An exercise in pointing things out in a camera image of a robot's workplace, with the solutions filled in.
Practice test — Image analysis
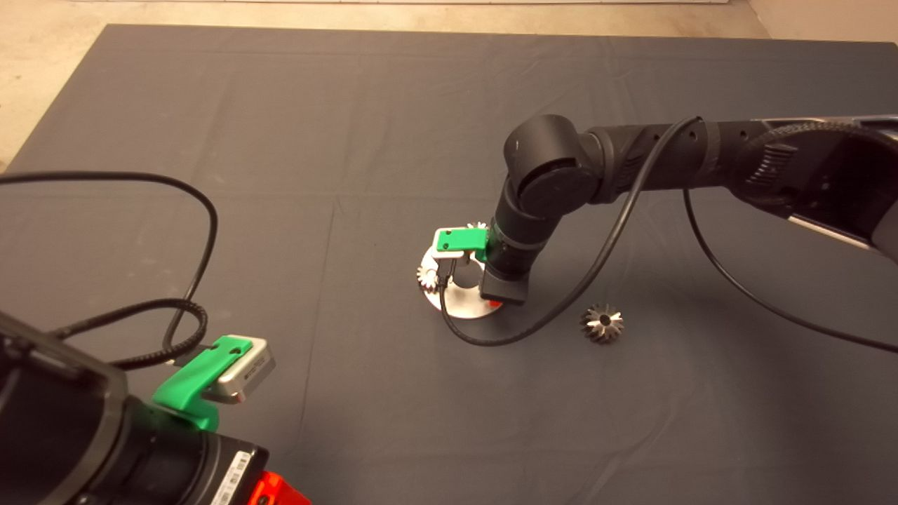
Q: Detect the green right camera mount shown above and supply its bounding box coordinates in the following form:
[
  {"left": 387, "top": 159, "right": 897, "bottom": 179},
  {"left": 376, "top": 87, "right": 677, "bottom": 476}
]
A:
[{"left": 435, "top": 227, "right": 490, "bottom": 264}]

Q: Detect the braided black arm cable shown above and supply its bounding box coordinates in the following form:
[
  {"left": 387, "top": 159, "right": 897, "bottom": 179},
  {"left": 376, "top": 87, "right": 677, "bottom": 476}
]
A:
[
  {"left": 744, "top": 119, "right": 898, "bottom": 176},
  {"left": 53, "top": 297, "right": 210, "bottom": 370}
]

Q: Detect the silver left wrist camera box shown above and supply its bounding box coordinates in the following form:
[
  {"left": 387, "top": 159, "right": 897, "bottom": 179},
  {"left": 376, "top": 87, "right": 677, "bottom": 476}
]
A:
[{"left": 203, "top": 336, "right": 276, "bottom": 405}]

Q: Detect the large steel bevel gear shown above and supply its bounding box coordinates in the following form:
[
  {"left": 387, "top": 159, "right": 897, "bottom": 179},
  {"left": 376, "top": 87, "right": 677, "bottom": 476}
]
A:
[{"left": 579, "top": 304, "right": 626, "bottom": 345}]

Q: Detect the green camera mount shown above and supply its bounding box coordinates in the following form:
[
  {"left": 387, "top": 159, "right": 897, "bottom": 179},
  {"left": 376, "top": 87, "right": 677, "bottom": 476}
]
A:
[
  {"left": 435, "top": 227, "right": 490, "bottom": 264},
  {"left": 152, "top": 335, "right": 253, "bottom": 431}
]

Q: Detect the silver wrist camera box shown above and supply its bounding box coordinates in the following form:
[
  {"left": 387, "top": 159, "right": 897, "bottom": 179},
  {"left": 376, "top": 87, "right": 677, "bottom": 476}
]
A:
[
  {"left": 203, "top": 336, "right": 276, "bottom": 405},
  {"left": 431, "top": 228, "right": 469, "bottom": 262}
]

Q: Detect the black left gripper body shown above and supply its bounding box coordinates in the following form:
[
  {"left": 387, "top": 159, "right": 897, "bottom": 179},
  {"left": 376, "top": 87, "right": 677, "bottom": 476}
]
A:
[{"left": 195, "top": 433, "right": 271, "bottom": 505}]

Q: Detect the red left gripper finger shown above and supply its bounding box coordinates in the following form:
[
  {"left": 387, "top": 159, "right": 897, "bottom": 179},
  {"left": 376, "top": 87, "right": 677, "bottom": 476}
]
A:
[{"left": 248, "top": 471, "right": 311, "bottom": 505}]

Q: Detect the dark grey table cloth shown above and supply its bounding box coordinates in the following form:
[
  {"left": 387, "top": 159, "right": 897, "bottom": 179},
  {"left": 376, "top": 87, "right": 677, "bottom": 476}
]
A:
[{"left": 0, "top": 25, "right": 898, "bottom": 505}]

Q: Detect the smooth black left arm cable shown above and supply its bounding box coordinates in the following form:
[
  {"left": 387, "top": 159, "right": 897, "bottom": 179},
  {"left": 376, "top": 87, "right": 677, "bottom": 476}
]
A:
[{"left": 0, "top": 170, "right": 218, "bottom": 365}]

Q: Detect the round metal plate with hole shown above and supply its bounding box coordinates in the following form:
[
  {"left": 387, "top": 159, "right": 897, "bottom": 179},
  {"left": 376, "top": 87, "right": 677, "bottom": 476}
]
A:
[{"left": 421, "top": 242, "right": 507, "bottom": 321}]

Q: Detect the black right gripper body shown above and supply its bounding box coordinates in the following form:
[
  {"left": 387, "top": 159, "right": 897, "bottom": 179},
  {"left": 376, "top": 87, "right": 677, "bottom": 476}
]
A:
[{"left": 478, "top": 242, "right": 535, "bottom": 307}]

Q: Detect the green left camera mount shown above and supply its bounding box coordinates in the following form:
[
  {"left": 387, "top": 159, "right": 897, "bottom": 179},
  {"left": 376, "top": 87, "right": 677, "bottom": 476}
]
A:
[{"left": 152, "top": 335, "right": 253, "bottom": 431}]

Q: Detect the braided black right arm cable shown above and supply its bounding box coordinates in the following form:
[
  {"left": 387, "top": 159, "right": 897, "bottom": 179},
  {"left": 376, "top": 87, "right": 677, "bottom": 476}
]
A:
[{"left": 744, "top": 119, "right": 898, "bottom": 176}]

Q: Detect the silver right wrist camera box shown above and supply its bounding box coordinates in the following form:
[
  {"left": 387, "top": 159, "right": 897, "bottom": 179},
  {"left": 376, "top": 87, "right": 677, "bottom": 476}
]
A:
[{"left": 431, "top": 228, "right": 469, "bottom": 262}]

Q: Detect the braided black left arm cable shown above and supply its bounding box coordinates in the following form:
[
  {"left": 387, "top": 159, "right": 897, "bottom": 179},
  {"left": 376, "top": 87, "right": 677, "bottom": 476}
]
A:
[{"left": 53, "top": 297, "right": 210, "bottom": 370}]

